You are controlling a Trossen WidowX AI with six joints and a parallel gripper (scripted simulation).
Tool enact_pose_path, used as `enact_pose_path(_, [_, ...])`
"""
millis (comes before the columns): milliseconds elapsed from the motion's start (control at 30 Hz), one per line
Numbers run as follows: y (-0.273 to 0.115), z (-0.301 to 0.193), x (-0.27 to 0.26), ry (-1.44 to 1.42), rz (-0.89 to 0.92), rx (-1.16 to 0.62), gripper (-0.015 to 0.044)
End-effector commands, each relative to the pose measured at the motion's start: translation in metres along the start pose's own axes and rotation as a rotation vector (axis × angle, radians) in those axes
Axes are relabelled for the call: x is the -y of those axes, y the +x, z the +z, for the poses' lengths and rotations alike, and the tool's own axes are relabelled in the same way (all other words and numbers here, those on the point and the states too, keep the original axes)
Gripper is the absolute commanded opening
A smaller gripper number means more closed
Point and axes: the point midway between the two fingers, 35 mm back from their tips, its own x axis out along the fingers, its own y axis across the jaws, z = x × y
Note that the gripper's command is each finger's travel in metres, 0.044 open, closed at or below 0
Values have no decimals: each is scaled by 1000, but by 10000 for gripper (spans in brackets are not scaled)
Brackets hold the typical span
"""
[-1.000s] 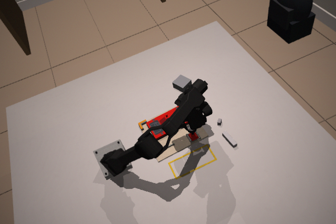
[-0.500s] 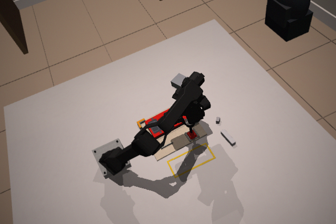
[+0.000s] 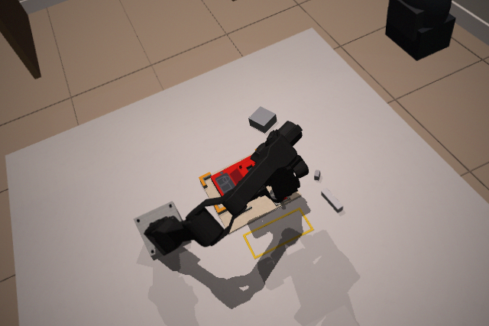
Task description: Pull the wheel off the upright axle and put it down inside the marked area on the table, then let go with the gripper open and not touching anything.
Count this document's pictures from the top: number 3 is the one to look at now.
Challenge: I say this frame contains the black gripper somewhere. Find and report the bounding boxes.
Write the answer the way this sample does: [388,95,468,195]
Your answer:
[250,155,309,202]

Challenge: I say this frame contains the black tyre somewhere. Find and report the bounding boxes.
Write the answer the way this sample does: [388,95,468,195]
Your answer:
[270,189,284,203]

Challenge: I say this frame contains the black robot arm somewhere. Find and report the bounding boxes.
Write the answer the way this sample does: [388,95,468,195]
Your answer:
[144,121,303,256]

